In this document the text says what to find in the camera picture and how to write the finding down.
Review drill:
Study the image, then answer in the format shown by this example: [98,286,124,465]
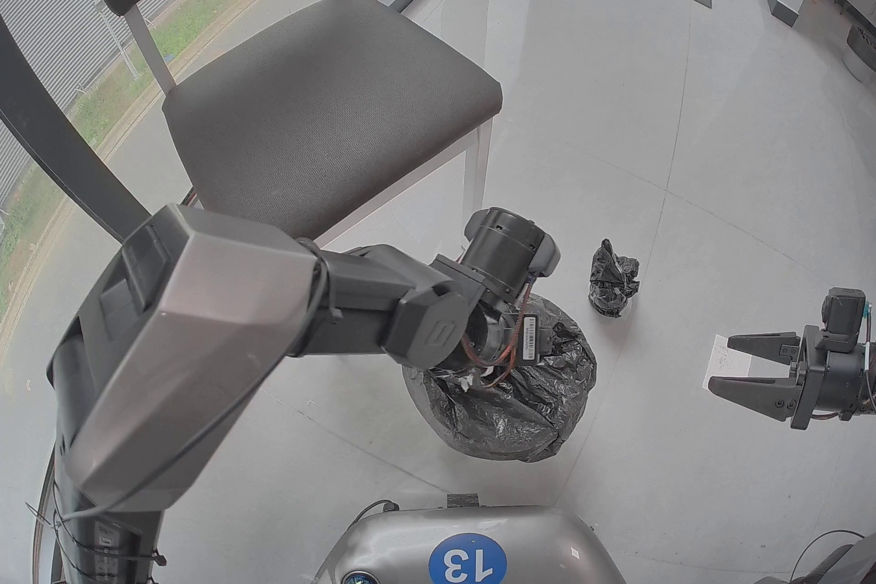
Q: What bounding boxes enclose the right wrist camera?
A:
[820,287,871,353]

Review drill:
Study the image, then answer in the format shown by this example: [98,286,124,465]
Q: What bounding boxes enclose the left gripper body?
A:
[516,309,547,365]

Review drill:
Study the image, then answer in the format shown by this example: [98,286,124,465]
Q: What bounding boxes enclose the dark grey white-framed chair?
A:
[81,0,504,250]

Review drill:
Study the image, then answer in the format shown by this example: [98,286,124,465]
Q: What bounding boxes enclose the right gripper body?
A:
[790,324,869,430]

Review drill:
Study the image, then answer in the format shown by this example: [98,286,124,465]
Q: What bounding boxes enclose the crumpled black plastic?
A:
[589,238,642,318]

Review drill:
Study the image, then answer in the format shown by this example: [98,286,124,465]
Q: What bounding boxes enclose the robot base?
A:
[311,494,627,584]

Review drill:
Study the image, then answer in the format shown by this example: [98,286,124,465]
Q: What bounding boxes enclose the black plastic bag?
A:
[402,294,598,444]

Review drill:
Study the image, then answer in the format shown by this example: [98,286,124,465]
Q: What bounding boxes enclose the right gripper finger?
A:
[727,331,803,366]
[707,375,800,423]

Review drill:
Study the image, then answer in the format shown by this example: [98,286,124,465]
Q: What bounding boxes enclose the black cable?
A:
[340,499,400,531]
[790,530,866,584]

